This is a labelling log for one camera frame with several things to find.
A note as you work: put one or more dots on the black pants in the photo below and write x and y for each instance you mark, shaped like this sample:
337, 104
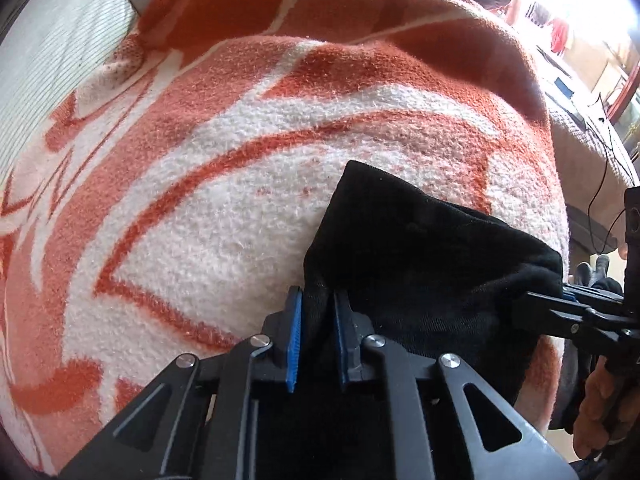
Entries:
430, 270

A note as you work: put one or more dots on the white striped bed sheet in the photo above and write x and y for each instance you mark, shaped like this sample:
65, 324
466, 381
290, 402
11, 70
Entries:
55, 55

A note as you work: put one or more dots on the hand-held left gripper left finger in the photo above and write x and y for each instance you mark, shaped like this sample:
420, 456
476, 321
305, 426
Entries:
295, 340

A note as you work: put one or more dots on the dark shoe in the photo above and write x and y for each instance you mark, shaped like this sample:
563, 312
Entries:
592, 270

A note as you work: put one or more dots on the orange and white blanket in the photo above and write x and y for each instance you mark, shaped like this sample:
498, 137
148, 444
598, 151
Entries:
240, 170

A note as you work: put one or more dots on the person's right hand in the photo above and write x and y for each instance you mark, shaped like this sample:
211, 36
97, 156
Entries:
595, 400

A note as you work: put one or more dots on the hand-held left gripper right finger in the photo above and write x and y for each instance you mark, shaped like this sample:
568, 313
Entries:
342, 345

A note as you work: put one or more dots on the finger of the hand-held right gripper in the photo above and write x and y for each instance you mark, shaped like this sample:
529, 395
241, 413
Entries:
555, 312
590, 292

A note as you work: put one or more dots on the red hanging cloth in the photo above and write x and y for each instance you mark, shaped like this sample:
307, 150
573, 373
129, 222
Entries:
560, 35

